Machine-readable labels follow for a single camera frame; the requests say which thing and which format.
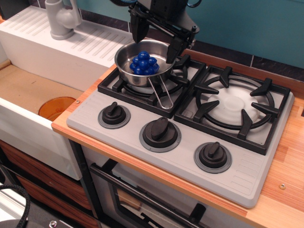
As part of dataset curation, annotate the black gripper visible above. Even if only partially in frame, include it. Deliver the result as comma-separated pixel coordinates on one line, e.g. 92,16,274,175
130,0,200,64

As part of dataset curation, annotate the stainless steel pan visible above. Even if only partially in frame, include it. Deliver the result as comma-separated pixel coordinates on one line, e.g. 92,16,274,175
114,39,176,109

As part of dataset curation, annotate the blue toy blueberry cluster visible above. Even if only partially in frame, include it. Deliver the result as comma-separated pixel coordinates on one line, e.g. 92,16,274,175
129,51,160,76

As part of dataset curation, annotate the black left stove knob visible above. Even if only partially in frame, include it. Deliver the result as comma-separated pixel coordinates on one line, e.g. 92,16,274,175
98,102,131,129

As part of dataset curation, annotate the black stove knob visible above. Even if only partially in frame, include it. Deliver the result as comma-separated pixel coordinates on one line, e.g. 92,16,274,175
139,117,181,153
194,142,232,174
98,102,131,129

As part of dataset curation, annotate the black middle stove knob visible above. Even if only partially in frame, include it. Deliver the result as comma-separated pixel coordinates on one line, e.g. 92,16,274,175
139,117,181,153

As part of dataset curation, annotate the grey toy stove top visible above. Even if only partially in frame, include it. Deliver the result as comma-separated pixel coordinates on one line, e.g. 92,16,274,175
66,54,295,209

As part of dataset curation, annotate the black right stove knob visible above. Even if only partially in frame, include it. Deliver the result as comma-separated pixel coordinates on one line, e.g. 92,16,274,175
194,142,232,174

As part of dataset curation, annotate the black left burner grate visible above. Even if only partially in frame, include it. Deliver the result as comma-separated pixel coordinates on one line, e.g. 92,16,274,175
97,55,206,118

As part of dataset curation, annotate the black burner grate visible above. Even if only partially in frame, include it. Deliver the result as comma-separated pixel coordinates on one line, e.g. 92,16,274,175
97,55,206,118
174,66,294,155

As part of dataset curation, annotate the black right burner grate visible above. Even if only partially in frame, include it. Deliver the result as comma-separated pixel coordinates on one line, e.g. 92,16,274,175
174,66,294,155

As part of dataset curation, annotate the grey toy faucet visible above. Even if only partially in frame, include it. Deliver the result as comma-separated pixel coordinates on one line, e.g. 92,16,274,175
45,0,82,40

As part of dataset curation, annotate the white toy sink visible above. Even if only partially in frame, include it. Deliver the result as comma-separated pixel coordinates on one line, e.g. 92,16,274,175
0,6,132,180

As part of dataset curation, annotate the orange plastic plate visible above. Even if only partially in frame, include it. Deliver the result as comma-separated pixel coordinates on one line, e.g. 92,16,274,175
38,96,76,121

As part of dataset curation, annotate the oven door with window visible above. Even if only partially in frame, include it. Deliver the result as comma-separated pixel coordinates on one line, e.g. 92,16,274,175
89,159,245,228

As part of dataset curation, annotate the black oven door handle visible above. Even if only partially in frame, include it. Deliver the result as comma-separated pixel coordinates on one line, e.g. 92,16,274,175
89,159,206,228

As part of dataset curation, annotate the black braided cable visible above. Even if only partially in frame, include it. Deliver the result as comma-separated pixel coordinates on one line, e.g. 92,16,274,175
0,184,31,226

